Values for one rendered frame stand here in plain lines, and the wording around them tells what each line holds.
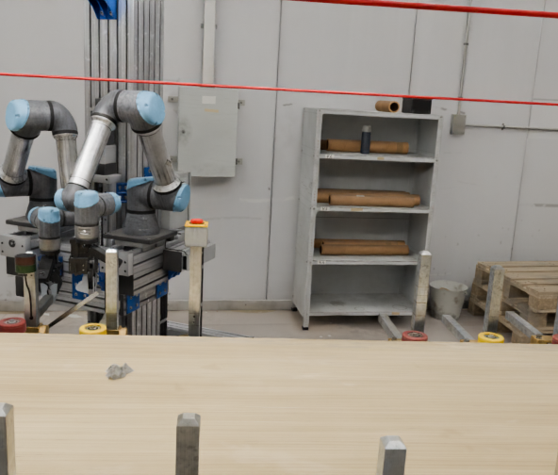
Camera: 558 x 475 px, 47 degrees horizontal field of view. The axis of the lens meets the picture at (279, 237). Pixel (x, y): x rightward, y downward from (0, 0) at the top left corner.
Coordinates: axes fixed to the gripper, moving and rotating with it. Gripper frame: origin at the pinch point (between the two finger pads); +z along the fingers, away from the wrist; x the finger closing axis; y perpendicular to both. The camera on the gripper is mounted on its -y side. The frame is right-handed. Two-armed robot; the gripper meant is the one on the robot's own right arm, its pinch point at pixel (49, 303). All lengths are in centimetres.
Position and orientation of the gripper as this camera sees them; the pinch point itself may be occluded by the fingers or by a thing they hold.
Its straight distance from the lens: 255.9
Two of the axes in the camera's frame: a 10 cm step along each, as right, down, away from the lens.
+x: -10.0, -0.4, -0.9
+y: -0.8, -2.2, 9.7
